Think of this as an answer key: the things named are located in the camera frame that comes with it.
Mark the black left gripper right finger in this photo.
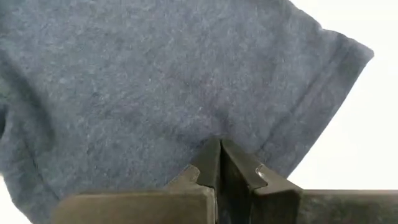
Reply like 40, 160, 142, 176
217, 139, 398, 224

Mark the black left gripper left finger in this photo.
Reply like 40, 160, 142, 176
51, 138, 222, 224

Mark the black garment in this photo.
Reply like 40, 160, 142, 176
0, 0, 375, 224

